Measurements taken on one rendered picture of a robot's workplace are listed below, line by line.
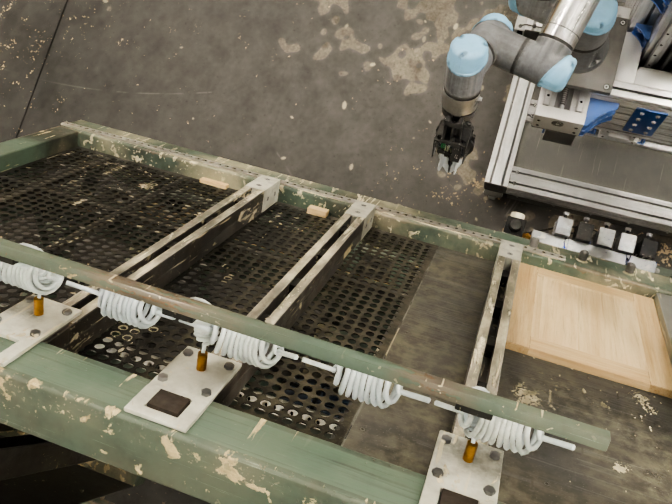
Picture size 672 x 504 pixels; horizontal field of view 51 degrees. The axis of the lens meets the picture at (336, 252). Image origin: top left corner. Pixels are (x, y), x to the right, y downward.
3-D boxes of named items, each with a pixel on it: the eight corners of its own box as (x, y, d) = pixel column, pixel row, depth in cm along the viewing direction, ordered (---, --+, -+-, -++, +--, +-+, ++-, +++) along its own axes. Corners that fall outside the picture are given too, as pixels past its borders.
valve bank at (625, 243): (659, 247, 224) (683, 231, 200) (648, 289, 222) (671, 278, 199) (504, 207, 234) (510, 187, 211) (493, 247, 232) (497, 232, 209)
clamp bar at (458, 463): (523, 269, 199) (547, 190, 189) (471, 598, 93) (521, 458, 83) (488, 259, 201) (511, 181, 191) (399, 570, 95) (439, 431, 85)
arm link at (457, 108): (448, 74, 146) (487, 82, 144) (445, 91, 149) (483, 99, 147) (439, 97, 141) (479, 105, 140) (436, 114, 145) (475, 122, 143)
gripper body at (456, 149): (429, 158, 154) (435, 117, 144) (439, 132, 159) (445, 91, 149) (463, 166, 152) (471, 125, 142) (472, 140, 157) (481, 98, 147)
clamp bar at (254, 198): (283, 202, 214) (294, 126, 204) (5, 420, 108) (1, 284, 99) (253, 194, 216) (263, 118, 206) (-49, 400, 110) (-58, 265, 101)
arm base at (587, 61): (557, 17, 194) (563, -2, 185) (613, 27, 191) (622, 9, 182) (544, 67, 192) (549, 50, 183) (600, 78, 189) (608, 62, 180)
